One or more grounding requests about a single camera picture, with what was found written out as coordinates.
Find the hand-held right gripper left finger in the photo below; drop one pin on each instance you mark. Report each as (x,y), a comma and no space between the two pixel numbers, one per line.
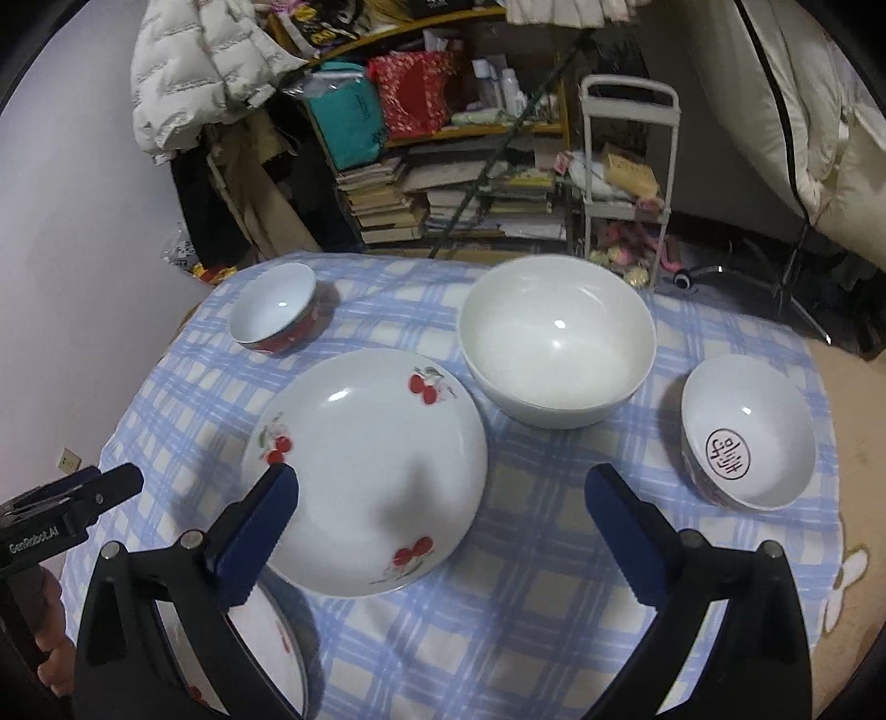
(259,533)

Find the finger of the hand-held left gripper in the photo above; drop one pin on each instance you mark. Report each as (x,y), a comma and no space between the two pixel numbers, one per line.
(111,488)
(79,476)

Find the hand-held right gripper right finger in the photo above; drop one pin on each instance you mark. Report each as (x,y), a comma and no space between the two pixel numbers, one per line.
(626,533)

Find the white cherry print plate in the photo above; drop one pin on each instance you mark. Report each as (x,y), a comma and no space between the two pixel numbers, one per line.
(374,450)
(284,666)

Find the white bowl with red emblem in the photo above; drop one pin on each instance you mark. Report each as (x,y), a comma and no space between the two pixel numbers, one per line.
(747,415)

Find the large white bowl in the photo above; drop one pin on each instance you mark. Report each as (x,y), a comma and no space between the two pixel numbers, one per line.
(554,339)

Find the small red bowl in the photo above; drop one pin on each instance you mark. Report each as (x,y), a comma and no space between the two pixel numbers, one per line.
(270,304)

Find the person's left hand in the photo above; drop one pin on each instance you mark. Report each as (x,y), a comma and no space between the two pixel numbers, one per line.
(54,623)

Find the blue checked tablecloth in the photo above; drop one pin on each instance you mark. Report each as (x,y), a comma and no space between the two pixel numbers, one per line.
(540,554)

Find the yellow snack bag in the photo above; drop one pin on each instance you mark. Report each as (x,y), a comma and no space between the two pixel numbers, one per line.
(214,273)

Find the clear patterned plastic bag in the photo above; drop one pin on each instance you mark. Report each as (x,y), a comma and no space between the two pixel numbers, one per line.
(181,253)

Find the beige floral blanket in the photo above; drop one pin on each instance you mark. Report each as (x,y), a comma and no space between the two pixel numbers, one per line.
(851,429)

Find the dark hanging coat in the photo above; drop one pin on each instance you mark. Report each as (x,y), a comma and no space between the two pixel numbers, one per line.
(201,208)

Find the beige hanging coat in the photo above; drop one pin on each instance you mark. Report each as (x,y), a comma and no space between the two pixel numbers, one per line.
(256,194)

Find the stack of old books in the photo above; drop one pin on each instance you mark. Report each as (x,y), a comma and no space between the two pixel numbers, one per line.
(381,208)

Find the pile of papers and magazines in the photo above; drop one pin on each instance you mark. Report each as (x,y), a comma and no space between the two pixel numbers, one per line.
(484,208)

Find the tan cardboard box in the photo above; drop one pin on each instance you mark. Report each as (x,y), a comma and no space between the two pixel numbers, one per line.
(630,173)

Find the black pole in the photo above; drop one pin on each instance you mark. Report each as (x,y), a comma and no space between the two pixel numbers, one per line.
(514,142)

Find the teal bag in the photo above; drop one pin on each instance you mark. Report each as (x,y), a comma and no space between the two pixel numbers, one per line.
(346,118)

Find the wooden bookshelf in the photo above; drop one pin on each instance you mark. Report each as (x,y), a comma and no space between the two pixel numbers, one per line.
(477,133)

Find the white puffer jacket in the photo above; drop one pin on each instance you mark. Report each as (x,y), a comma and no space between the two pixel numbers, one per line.
(201,62)

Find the white trolley cart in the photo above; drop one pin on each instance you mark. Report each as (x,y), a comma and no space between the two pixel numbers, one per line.
(626,84)

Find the white plastic bottle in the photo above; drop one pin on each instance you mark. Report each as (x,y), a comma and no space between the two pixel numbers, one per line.
(482,76)
(513,90)

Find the red patterned bag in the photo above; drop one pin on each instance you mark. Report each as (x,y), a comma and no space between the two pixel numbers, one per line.
(412,93)

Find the cream padded office chair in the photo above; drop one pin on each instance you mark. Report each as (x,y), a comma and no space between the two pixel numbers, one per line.
(817,104)

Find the black and yellow patterned bag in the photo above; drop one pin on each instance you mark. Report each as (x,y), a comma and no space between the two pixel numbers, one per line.
(311,31)

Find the white floral curtain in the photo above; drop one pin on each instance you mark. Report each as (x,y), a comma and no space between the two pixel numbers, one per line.
(554,10)

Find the wall socket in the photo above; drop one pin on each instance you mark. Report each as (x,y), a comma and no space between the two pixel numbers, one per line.
(68,462)

